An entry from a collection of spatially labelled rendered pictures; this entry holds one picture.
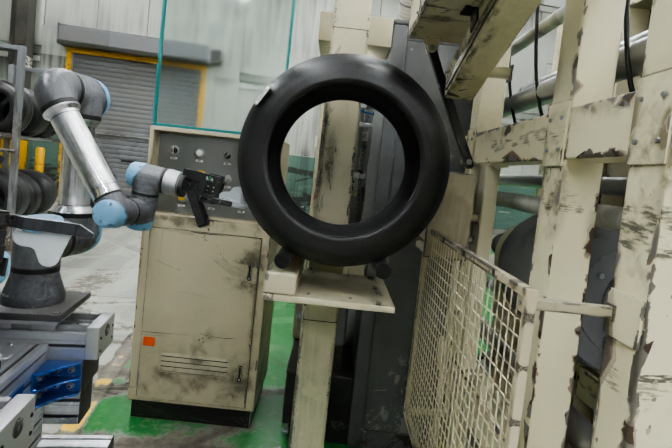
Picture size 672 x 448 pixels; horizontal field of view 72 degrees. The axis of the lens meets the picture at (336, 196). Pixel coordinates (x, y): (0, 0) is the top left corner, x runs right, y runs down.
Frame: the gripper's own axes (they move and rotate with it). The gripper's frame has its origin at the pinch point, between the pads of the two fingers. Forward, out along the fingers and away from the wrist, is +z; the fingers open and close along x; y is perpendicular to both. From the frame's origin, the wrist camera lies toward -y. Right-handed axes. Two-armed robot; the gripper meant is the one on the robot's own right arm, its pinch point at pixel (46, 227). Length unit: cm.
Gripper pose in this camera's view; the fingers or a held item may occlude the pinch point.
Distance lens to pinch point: 62.0
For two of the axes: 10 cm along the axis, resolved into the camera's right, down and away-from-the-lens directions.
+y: -1.5, 9.9, -0.8
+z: 9.5, 1.2, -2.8
